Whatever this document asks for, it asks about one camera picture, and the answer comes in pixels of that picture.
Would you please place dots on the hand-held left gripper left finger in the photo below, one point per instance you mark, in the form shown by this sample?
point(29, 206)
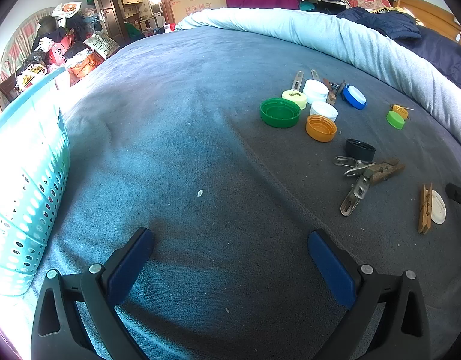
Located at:
point(130, 260)

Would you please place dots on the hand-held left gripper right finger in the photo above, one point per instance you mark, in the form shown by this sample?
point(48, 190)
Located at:
point(331, 266)

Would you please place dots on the light wooden clothespin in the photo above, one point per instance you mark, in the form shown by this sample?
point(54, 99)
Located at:
point(425, 208)

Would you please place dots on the flat white lid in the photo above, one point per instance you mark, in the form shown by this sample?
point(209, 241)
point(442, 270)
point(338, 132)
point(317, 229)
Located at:
point(438, 207)

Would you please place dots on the dark wooden clothespin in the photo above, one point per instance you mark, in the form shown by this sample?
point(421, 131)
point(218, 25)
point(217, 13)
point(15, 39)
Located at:
point(332, 92)
point(386, 170)

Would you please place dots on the small green bottle cap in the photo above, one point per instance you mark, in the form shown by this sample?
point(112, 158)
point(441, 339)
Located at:
point(395, 119)

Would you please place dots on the small orange bottle cap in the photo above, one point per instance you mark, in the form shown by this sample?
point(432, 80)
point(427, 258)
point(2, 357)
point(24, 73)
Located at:
point(400, 111)

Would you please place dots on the black bottle cap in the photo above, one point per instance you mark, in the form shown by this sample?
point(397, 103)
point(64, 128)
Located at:
point(360, 149)

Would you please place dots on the navy quilt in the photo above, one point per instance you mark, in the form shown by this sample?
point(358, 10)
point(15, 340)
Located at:
point(440, 56)

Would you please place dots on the turquoise perforated plastic basket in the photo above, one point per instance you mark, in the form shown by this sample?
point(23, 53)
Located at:
point(28, 180)

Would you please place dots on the large orange bottle cap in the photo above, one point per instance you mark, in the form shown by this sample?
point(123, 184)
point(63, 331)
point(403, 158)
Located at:
point(321, 128)

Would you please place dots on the blue bottle cap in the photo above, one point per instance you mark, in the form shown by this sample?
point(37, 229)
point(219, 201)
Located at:
point(354, 96)

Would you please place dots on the blue fleece blanket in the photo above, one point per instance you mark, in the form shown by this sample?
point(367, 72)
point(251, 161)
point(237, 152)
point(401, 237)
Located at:
point(178, 120)

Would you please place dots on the large green bottle cap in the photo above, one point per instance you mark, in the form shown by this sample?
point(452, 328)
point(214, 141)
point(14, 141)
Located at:
point(280, 112)

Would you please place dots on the lime green bottle cap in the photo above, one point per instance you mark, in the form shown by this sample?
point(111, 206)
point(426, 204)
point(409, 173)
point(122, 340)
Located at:
point(295, 98)

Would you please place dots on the wooden headboard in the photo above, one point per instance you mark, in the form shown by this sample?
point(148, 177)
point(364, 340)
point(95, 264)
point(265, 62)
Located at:
point(429, 13)

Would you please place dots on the navy jacket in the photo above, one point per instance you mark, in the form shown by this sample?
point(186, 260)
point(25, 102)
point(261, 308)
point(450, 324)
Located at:
point(391, 22)

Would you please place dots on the large white bottle cap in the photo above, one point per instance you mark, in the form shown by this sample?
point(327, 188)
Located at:
point(316, 90)

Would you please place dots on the pile of bags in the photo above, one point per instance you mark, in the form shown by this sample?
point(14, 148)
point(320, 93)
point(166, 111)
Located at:
point(65, 45)

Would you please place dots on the light blue rolled blanket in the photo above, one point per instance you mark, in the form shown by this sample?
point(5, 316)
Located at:
point(290, 26)

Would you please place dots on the pink striped mattress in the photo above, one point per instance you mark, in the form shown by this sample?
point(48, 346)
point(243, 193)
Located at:
point(16, 41)

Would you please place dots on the brown wooden door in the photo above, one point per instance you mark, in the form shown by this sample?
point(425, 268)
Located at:
point(106, 3)

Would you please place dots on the plain cardboard box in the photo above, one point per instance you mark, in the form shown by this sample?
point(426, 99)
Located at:
point(198, 5)

